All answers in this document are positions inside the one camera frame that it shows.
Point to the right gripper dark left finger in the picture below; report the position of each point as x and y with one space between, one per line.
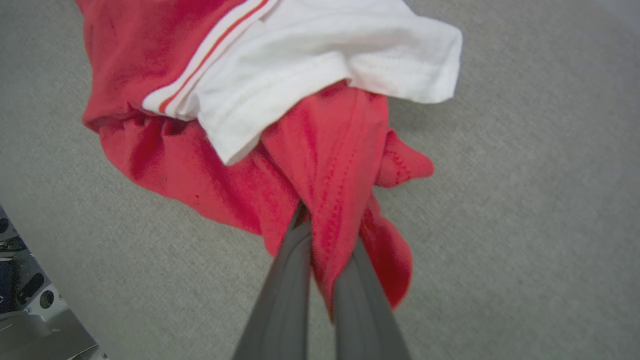
285 300

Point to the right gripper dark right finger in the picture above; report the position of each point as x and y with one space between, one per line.
362 310

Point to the red and white basketball jersey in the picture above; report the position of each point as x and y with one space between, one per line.
150 50

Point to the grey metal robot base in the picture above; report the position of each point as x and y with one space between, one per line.
30 300

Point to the grey fabric sofa seat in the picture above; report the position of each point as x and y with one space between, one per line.
525 225

